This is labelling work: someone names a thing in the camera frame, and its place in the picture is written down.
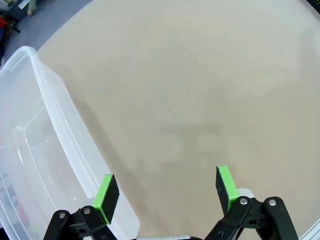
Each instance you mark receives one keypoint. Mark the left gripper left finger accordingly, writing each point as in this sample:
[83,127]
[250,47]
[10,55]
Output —
[110,197]

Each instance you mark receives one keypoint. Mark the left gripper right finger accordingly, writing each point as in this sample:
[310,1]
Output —
[222,187]

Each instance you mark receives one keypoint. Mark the clear plastic storage box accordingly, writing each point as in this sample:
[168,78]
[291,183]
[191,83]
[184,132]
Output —
[37,140]

